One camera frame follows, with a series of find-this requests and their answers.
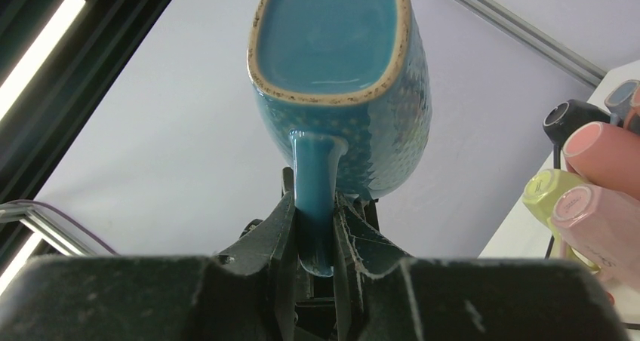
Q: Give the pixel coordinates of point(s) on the blue mug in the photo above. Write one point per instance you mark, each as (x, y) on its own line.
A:
(343, 89)

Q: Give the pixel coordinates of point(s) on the black mug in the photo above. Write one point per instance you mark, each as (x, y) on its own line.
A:
(567, 117)

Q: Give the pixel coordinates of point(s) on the terracotta mug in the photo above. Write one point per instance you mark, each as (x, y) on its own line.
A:
(631, 122)

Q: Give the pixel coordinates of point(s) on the grey-blue mug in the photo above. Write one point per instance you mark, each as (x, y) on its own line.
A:
(618, 101)

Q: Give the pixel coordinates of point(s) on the light pink mug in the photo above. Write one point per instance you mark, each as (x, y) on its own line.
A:
(602, 225)

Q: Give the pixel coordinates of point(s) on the yellow mug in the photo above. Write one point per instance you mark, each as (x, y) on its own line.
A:
(540, 196)

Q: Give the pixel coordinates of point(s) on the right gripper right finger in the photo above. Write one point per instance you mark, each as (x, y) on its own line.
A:
(383, 293)

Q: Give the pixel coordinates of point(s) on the salmon pink mug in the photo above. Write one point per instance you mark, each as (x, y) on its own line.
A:
(605, 155)

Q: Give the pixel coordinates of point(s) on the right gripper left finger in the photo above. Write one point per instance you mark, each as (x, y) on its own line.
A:
(245, 292)

